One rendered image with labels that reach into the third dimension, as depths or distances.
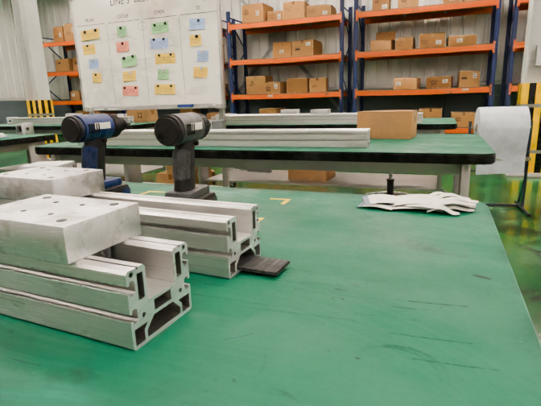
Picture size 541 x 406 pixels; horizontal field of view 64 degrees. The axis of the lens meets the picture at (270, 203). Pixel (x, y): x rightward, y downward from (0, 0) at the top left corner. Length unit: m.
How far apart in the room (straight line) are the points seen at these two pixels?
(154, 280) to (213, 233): 0.13
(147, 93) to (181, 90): 0.35
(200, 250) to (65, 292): 0.20
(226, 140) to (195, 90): 1.57
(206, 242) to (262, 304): 0.13
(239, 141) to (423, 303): 1.81
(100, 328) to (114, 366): 0.05
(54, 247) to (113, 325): 0.10
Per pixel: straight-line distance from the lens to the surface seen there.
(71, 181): 0.81
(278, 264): 0.63
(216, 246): 0.61
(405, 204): 0.97
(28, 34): 9.21
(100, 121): 1.07
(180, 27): 3.93
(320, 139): 2.15
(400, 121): 2.52
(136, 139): 2.60
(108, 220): 0.52
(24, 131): 4.21
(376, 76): 11.07
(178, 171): 0.87
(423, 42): 10.07
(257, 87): 10.93
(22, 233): 0.53
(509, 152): 4.12
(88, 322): 0.51
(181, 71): 3.91
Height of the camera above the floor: 1.02
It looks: 14 degrees down
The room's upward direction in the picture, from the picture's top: 2 degrees counter-clockwise
